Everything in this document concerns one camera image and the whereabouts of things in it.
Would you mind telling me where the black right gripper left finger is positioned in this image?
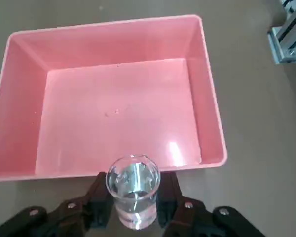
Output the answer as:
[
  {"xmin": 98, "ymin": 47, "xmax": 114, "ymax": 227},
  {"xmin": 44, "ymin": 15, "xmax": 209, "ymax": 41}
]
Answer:
[{"xmin": 0, "ymin": 171, "xmax": 114, "ymax": 237}]

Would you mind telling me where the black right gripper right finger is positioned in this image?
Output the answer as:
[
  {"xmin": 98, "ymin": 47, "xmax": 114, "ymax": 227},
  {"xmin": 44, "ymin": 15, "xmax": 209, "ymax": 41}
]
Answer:
[{"xmin": 157, "ymin": 171, "xmax": 259, "ymax": 237}]

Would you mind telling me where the small glass beaker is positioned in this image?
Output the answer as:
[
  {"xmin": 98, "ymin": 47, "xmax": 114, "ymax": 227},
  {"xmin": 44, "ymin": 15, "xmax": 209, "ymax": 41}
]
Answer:
[{"xmin": 105, "ymin": 154, "xmax": 162, "ymax": 231}]

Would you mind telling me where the pink plastic container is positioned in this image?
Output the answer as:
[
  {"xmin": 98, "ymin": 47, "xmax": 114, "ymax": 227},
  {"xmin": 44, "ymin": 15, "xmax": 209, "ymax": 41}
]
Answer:
[{"xmin": 0, "ymin": 14, "xmax": 228, "ymax": 183}]

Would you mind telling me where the aluminium profile post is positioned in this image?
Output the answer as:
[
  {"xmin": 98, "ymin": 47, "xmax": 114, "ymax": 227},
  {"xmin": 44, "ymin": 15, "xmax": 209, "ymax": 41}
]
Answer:
[{"xmin": 266, "ymin": 0, "xmax": 296, "ymax": 65}]

